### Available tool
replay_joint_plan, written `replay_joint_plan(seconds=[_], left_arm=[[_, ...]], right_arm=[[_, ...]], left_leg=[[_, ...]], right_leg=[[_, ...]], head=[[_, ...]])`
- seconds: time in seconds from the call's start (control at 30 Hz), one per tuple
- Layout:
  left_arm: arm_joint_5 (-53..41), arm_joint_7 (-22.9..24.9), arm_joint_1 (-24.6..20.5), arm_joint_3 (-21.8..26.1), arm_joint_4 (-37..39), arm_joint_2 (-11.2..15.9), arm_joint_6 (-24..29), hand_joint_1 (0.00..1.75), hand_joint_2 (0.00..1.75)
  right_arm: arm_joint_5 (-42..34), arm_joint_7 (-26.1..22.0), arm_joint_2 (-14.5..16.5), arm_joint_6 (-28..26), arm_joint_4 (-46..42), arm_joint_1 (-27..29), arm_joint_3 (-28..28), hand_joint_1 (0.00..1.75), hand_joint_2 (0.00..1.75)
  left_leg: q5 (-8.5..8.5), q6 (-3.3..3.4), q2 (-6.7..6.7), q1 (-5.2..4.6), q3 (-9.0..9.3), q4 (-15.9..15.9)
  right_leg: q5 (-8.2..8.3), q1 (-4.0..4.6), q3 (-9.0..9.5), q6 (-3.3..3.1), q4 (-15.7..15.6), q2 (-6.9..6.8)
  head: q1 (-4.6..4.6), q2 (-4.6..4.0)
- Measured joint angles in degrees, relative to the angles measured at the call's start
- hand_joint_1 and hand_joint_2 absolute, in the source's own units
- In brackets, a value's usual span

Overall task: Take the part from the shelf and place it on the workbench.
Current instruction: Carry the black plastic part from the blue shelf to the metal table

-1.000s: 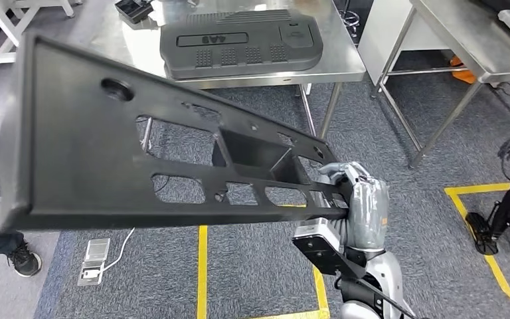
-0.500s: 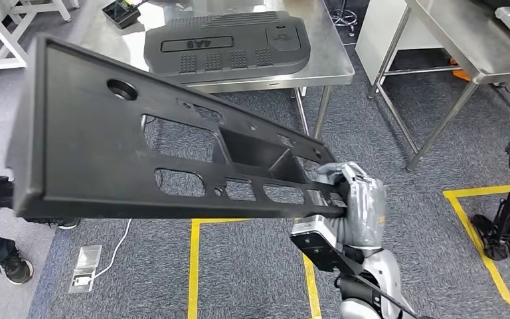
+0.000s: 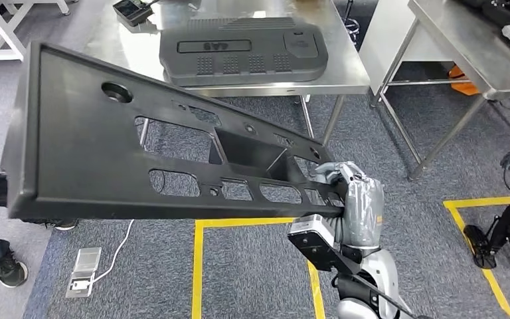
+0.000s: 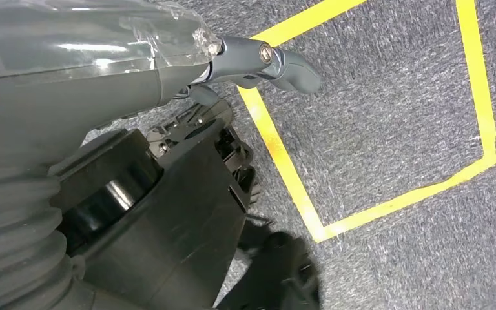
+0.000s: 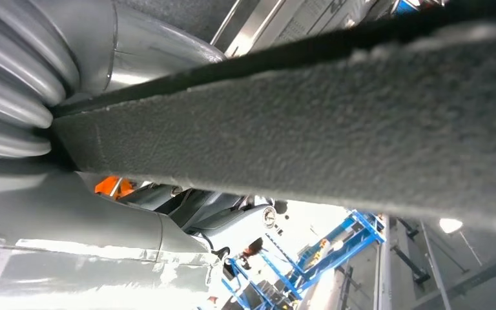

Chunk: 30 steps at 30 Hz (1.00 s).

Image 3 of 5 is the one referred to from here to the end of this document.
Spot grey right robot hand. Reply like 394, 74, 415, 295
309, 160, 386, 250

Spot black plastic panel with cutouts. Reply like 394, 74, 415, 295
0, 41, 348, 221

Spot stainless steel workbench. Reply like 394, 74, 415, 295
83, 0, 372, 146

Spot yellow floor tape square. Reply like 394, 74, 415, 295
443, 197, 510, 319
192, 217, 326, 319

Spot orange object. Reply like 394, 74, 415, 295
448, 64, 481, 96

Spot small black tray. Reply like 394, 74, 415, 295
112, 0, 155, 28

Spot metal floor socket plate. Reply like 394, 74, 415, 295
66, 247, 103, 299

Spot steel table with white panel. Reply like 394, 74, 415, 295
359, 0, 510, 181

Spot black items on table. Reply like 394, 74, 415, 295
457, 0, 510, 27

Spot white table frame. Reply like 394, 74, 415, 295
0, 0, 71, 62

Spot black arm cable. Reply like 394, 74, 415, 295
338, 272, 432, 319

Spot white floor cable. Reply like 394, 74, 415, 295
91, 219, 135, 285

